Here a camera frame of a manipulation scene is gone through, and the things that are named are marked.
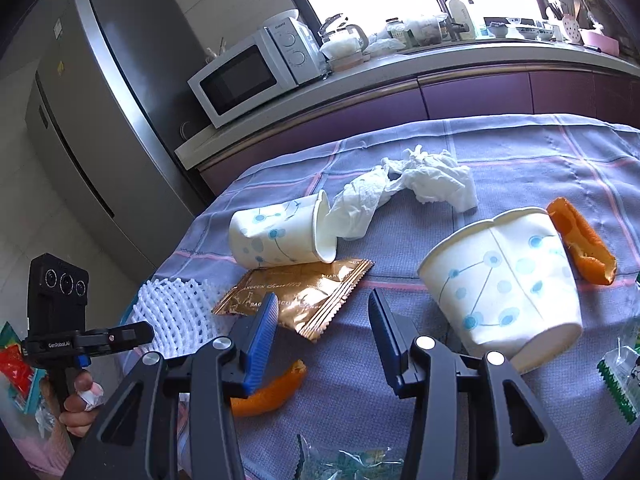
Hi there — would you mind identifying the person's left hand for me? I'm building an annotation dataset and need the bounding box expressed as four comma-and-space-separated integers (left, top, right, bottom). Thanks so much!
40, 377, 106, 438

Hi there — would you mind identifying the small white tissue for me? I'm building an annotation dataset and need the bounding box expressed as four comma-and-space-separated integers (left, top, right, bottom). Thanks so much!
325, 167, 398, 242

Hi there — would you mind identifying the clear plastic bag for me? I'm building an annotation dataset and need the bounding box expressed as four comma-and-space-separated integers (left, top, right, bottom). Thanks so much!
295, 435, 406, 480
369, 37, 407, 54

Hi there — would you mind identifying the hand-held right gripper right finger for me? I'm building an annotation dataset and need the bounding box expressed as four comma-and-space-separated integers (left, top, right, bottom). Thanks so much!
367, 289, 586, 480

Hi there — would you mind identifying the narrow orange peel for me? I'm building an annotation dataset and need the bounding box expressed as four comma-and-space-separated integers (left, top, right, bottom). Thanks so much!
230, 358, 308, 418

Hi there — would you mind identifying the green and white wrapper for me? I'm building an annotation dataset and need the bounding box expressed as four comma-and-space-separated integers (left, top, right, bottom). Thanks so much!
597, 335, 640, 426

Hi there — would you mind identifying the gold foil sachet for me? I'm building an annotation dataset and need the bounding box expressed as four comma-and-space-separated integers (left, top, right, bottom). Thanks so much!
211, 257, 376, 343

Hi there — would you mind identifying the white microwave oven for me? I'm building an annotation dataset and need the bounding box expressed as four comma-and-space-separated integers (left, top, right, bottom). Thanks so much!
187, 17, 326, 130

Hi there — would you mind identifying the clear plastic bag bottom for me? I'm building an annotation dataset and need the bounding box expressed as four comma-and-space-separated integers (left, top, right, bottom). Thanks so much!
295, 435, 406, 480

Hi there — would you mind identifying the pink plastic container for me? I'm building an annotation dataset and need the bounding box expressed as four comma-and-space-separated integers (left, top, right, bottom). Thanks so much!
580, 30, 621, 57

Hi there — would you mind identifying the clear plastic food container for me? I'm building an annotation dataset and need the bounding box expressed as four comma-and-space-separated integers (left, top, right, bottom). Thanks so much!
320, 37, 371, 73

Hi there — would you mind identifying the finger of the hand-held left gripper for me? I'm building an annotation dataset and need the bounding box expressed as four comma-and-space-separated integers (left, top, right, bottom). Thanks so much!
114, 321, 156, 356

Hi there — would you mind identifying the glass kettle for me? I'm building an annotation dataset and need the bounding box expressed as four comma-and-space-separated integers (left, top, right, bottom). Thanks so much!
318, 12, 370, 56

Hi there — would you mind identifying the large dotted paper cup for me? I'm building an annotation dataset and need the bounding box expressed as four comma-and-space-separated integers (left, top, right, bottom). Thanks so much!
417, 207, 585, 373

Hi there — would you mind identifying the red snack packet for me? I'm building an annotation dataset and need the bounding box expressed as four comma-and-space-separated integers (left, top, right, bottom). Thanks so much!
0, 322, 46, 416

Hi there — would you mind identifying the kitchen counter with purple cabinets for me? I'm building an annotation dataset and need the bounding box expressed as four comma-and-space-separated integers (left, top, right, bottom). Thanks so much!
174, 40, 640, 196

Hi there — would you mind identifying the patterned ceramic bowl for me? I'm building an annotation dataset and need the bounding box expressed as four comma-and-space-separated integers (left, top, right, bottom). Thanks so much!
517, 24, 555, 41

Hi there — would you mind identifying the grey refrigerator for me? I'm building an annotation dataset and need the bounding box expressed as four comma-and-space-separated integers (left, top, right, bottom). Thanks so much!
25, 0, 221, 271

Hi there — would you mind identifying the checked blue tablecloth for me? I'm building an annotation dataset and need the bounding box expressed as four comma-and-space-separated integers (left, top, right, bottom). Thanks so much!
165, 115, 640, 480

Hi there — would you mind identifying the white dish soap bottle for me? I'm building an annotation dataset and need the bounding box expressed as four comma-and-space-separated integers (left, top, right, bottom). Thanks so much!
447, 0, 477, 41

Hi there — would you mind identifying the large glass jar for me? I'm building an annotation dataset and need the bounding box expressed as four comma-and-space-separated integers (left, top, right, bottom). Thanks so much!
414, 15, 447, 44

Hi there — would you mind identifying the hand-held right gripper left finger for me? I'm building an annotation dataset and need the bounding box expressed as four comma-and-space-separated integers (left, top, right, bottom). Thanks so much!
75, 292, 281, 480

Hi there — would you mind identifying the large white tissue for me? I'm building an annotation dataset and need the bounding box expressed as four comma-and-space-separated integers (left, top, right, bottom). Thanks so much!
380, 145, 478, 211

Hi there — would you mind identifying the pink cloth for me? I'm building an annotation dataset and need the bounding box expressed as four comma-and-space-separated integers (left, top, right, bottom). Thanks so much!
10, 432, 76, 480

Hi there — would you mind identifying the small dotted paper cup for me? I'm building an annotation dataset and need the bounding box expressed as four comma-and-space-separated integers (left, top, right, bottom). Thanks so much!
229, 189, 338, 268

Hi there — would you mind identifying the wide orange peel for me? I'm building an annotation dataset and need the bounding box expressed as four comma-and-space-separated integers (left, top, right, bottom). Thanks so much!
545, 196, 618, 287

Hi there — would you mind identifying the white foam fruit net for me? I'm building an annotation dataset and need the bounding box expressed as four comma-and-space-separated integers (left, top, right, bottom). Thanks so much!
120, 275, 241, 361

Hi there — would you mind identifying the white dotted spatula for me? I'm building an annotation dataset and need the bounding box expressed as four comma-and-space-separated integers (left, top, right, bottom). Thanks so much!
561, 14, 582, 44

